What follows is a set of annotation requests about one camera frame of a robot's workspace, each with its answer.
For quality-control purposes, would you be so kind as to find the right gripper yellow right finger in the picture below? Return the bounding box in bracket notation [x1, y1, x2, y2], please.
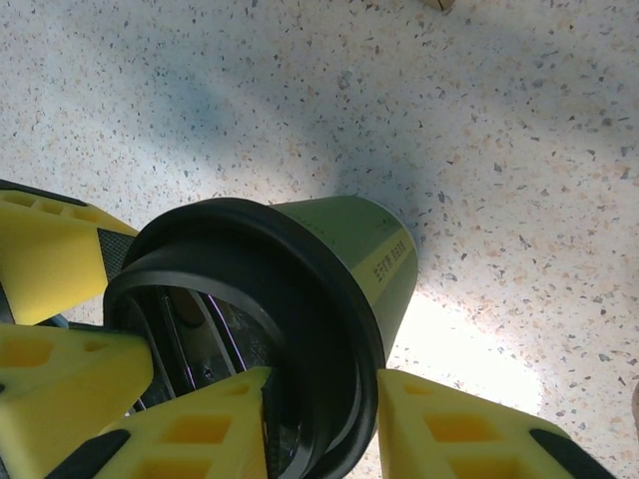
[375, 367, 618, 479]

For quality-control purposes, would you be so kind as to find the black plastic cup lid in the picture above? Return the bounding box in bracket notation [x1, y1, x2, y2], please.
[102, 197, 393, 479]

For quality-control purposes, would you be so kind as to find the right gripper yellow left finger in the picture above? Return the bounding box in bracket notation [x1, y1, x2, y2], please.
[49, 365, 275, 479]

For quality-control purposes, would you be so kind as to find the green paper coffee cup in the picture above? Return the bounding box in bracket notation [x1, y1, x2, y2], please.
[264, 193, 419, 363]

